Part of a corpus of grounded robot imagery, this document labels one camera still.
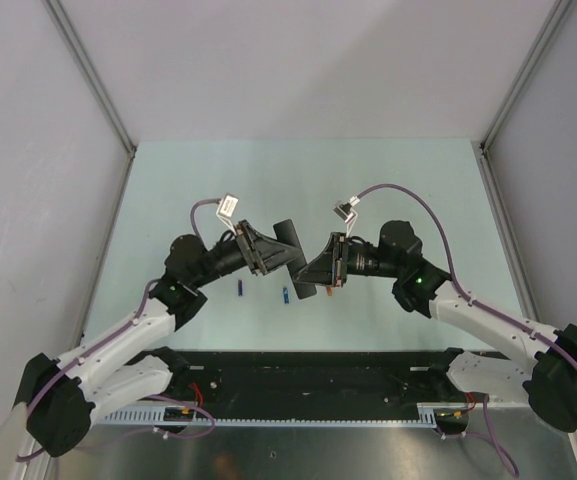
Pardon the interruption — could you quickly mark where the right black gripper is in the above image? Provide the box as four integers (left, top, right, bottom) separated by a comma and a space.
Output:
293, 233, 401, 288

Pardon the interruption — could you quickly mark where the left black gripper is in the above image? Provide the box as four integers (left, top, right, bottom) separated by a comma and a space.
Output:
191, 220, 301, 289

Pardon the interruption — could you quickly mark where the black remote control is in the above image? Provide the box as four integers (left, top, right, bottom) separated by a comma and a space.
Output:
273, 219, 317, 300

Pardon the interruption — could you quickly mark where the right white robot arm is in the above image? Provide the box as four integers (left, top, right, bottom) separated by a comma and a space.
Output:
293, 220, 577, 433

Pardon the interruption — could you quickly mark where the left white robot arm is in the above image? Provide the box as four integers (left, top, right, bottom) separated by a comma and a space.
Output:
15, 220, 305, 458

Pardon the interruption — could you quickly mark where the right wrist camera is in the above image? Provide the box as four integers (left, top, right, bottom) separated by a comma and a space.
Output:
333, 196, 360, 236

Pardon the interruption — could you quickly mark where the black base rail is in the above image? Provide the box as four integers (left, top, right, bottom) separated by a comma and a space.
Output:
149, 347, 468, 420

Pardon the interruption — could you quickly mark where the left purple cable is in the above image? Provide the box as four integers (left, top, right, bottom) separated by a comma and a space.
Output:
15, 198, 224, 464

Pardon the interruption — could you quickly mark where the purple cable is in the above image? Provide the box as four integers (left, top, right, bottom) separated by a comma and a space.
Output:
350, 183, 577, 476
15, 198, 224, 464

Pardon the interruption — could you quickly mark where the right aluminium frame post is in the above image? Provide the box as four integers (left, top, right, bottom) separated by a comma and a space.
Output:
477, 0, 577, 156

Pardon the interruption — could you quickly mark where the aluminium frame post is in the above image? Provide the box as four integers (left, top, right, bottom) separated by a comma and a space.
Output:
42, 0, 137, 156
477, 0, 577, 156

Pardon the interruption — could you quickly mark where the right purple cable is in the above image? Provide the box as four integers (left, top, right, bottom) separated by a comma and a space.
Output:
350, 183, 577, 476

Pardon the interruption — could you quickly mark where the left aluminium frame post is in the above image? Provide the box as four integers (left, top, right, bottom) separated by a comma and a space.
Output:
42, 0, 137, 156

